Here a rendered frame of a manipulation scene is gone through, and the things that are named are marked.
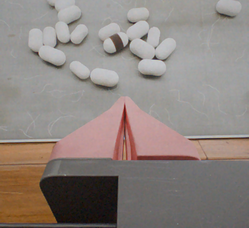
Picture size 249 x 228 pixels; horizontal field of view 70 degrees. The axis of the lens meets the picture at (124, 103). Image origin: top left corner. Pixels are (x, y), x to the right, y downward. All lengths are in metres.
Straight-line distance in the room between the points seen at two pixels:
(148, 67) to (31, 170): 0.19
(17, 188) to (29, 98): 0.11
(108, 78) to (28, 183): 0.15
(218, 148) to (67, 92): 0.21
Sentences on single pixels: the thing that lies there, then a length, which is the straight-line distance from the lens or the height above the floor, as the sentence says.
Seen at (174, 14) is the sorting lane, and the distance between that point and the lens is 0.32.
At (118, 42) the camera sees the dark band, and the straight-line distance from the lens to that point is 0.26.
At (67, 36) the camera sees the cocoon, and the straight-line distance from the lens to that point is 0.28.
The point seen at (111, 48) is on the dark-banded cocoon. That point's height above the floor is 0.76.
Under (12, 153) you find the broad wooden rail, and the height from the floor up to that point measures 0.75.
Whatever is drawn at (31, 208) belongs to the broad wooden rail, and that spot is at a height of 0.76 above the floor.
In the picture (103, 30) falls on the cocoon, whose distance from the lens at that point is 0.27.
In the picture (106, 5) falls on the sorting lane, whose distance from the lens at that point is 0.33.
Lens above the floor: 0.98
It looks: 76 degrees down
